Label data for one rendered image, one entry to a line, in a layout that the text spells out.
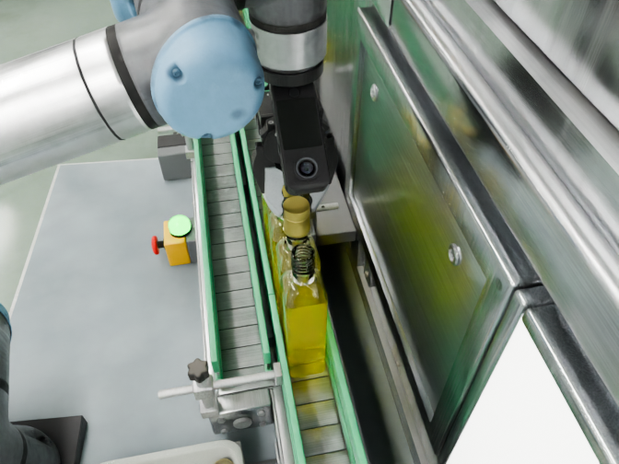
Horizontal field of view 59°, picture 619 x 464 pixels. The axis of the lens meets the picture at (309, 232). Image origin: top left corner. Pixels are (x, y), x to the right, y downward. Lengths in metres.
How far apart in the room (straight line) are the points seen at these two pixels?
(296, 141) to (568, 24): 0.26
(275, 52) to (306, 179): 0.12
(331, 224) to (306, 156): 0.52
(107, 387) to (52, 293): 0.26
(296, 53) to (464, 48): 0.15
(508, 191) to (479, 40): 0.14
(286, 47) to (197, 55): 0.19
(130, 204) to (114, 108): 0.96
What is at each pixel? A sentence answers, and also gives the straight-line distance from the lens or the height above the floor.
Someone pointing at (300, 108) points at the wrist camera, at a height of 1.32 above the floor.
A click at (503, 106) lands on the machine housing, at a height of 1.39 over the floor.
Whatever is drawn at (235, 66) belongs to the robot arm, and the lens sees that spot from 0.36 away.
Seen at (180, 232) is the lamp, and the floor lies 0.84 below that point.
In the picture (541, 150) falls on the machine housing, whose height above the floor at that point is 1.39.
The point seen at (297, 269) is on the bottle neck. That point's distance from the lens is 0.67.
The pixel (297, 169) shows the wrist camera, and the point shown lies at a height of 1.29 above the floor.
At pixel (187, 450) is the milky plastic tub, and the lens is 0.87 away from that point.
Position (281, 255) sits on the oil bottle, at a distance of 0.73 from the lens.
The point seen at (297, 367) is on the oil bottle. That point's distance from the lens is 0.83.
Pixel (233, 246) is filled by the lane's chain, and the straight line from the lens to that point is 1.02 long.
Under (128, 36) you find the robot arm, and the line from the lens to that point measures 0.39.
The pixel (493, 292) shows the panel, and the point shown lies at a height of 1.29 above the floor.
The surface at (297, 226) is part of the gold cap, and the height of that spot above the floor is 1.14.
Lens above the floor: 1.64
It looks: 47 degrees down
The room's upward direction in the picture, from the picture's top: straight up
